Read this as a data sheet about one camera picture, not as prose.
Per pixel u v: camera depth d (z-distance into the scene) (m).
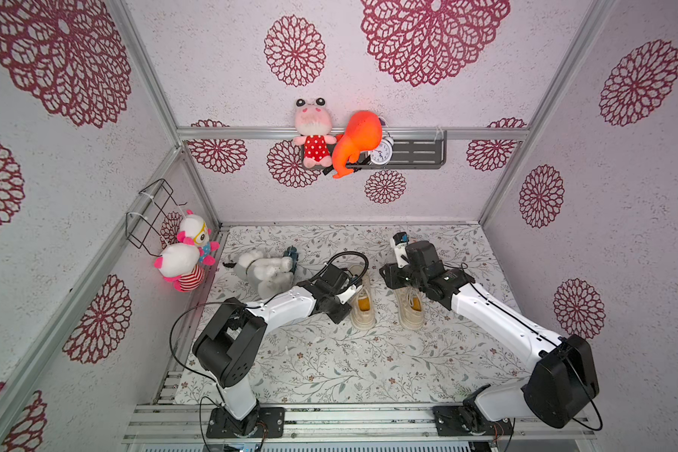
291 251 1.00
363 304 0.90
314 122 0.83
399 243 0.73
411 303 0.89
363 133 0.83
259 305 0.51
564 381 0.41
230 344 0.46
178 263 0.85
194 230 0.94
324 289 0.71
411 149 0.92
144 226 0.75
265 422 0.73
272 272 0.87
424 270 0.61
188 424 0.75
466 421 0.66
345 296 0.81
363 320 0.87
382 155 0.90
